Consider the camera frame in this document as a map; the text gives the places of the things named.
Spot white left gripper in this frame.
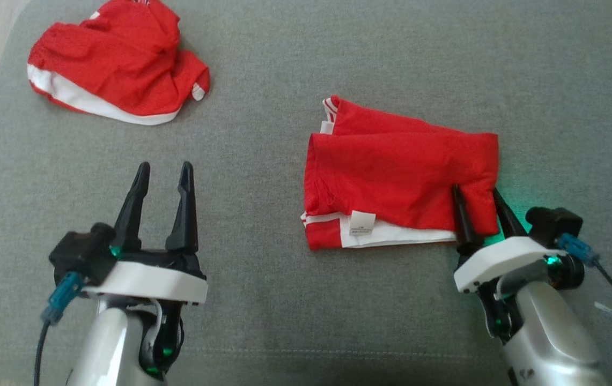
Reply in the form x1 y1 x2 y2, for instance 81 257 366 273
83 162 209 306

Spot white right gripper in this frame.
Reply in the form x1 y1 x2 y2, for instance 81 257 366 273
452 185 566 294

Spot red white basketball jersey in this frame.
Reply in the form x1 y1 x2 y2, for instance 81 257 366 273
300 95 499 251

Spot red shorts with white stripes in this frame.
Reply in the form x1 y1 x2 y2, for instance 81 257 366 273
27 0 211 125

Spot blue right camera connector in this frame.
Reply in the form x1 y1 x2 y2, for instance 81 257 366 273
557 233 601 267

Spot blue camera connector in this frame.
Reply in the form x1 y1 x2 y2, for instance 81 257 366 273
557 233 601 267
42 272 85 325

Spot blue left camera connector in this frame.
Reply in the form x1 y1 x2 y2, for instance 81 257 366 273
42 272 85 325

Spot black left camera cable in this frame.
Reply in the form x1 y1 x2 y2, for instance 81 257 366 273
34 321 51 386

